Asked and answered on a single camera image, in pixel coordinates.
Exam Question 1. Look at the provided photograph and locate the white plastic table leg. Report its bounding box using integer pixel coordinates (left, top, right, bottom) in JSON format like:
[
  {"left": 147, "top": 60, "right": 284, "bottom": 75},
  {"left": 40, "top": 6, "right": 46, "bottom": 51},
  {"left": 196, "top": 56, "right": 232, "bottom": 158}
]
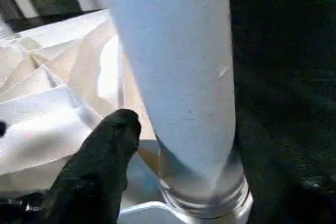
[{"left": 98, "top": 0, "right": 250, "bottom": 219}]

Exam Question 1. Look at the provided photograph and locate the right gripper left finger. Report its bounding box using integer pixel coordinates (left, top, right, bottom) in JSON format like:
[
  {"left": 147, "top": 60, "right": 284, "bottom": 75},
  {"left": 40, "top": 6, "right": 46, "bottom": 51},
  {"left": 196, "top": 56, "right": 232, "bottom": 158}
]
[{"left": 39, "top": 108, "right": 142, "bottom": 224}]

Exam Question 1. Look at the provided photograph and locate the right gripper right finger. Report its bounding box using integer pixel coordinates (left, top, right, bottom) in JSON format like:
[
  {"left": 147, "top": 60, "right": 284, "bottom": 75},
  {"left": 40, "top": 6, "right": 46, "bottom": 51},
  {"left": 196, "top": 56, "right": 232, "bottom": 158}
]
[{"left": 265, "top": 174, "right": 336, "bottom": 224}]

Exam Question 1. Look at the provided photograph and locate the white plastic table top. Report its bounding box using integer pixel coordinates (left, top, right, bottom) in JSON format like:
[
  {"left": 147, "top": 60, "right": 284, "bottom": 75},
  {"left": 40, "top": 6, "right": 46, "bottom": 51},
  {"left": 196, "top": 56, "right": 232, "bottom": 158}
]
[{"left": 0, "top": 8, "right": 255, "bottom": 224}]

